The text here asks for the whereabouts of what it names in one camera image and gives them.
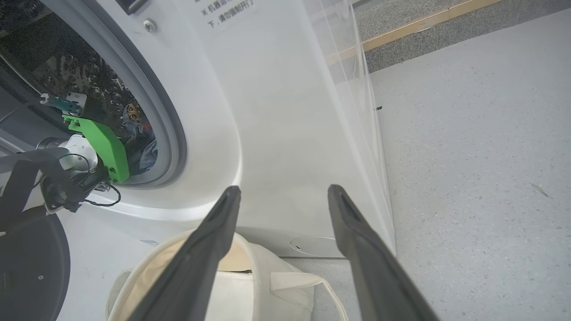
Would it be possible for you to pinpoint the white front-load washing machine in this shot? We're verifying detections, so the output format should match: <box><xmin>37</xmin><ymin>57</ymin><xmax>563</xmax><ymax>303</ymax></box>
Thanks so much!
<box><xmin>0</xmin><ymin>0</ymin><xmax>397</xmax><ymax>259</ymax></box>

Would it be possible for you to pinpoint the black round glass washer door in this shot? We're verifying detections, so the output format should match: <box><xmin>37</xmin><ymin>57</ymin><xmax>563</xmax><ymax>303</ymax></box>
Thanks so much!
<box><xmin>0</xmin><ymin>213</ymin><xmax>70</xmax><ymax>321</ymax></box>

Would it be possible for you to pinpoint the cream canvas laundry basket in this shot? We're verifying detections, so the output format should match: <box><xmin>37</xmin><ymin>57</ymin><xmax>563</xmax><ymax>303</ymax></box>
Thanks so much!
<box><xmin>106</xmin><ymin>230</ymin><xmax>349</xmax><ymax>321</ymax></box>

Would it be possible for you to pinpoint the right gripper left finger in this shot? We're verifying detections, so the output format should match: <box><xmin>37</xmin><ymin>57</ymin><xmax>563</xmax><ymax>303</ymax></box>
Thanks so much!
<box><xmin>128</xmin><ymin>185</ymin><xmax>242</xmax><ymax>321</ymax></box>

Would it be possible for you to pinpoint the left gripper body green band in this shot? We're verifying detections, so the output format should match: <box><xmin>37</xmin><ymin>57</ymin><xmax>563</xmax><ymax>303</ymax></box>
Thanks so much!
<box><xmin>38</xmin><ymin>91</ymin><xmax>131</xmax><ymax>184</ymax></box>

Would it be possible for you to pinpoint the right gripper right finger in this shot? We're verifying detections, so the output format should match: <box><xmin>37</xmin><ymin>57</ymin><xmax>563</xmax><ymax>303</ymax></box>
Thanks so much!
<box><xmin>327</xmin><ymin>184</ymin><xmax>441</xmax><ymax>321</ymax></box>

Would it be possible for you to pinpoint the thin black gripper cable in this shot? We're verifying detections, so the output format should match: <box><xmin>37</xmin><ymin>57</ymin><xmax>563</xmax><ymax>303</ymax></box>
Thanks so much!
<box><xmin>83</xmin><ymin>182</ymin><xmax>122</xmax><ymax>208</ymax></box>

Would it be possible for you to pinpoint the round drain filter cover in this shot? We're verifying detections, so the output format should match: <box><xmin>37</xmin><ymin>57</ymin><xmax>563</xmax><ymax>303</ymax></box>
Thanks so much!
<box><xmin>290</xmin><ymin>236</ymin><xmax>345</xmax><ymax>257</ymax></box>

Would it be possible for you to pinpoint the blue patterned garment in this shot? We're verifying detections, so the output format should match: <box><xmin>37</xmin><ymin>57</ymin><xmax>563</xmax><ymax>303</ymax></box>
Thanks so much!
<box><xmin>120</xmin><ymin>103</ymin><xmax>158</xmax><ymax>175</ymax></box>

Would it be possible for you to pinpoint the stainless steel washing machine drum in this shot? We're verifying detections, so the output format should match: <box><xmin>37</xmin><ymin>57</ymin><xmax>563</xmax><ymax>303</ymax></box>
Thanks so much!
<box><xmin>0</xmin><ymin>11</ymin><xmax>157</xmax><ymax>177</ymax></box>

